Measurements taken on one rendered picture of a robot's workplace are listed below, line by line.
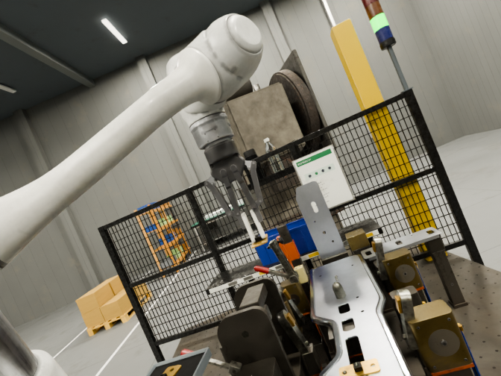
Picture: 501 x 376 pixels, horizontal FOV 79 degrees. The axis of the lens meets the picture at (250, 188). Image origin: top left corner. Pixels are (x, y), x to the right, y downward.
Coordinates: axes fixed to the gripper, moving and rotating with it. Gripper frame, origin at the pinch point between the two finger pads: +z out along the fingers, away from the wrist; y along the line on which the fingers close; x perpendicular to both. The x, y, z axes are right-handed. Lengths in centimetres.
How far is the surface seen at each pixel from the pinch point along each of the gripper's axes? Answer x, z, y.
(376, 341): -0.4, 35.5, 15.5
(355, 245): 61, 33, 30
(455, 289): 47, 59, 55
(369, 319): 8.8, 35.5, 16.9
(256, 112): 241, -70, 19
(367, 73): 90, -35, 73
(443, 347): -6.4, 37.6, 27.0
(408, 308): -4.9, 28.4, 23.9
